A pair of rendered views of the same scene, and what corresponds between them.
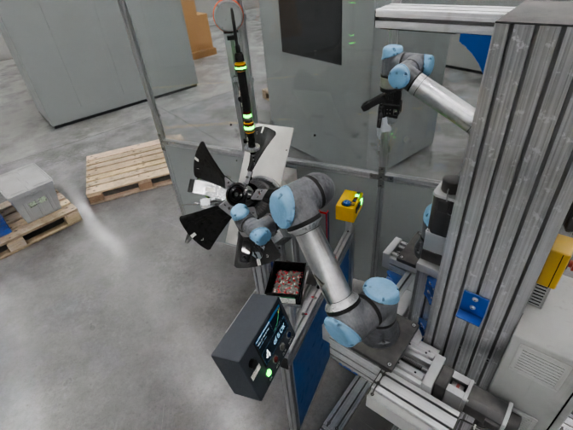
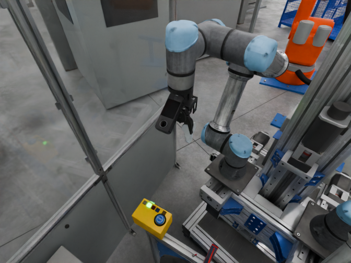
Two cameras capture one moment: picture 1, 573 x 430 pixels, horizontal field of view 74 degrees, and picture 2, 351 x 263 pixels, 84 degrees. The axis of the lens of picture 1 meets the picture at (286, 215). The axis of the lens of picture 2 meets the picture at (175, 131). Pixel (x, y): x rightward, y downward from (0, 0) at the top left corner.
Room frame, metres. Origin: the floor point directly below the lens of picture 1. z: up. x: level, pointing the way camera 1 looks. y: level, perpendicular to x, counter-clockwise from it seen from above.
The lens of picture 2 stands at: (1.51, 0.02, 1.98)
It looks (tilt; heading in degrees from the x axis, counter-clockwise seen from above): 46 degrees down; 271
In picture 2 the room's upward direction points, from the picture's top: straight up
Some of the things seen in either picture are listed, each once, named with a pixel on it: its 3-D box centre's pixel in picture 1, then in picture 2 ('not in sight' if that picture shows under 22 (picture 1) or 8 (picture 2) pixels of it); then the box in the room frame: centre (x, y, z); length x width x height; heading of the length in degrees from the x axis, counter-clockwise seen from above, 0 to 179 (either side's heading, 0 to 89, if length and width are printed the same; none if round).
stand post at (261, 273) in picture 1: (262, 281); not in sight; (1.69, 0.19, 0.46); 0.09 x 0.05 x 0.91; 62
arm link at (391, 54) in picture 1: (392, 61); (182, 48); (1.50, -0.46, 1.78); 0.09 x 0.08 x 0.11; 50
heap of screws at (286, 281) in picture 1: (286, 285); not in sight; (1.29, 0.03, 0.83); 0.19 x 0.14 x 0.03; 167
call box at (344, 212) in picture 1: (349, 206); (152, 218); (1.62, -0.34, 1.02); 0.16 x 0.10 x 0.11; 152
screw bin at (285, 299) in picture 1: (286, 281); not in sight; (1.29, 0.03, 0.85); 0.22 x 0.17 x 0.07; 167
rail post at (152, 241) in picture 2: (349, 284); (155, 250); (1.65, -0.35, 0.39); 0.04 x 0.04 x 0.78; 62
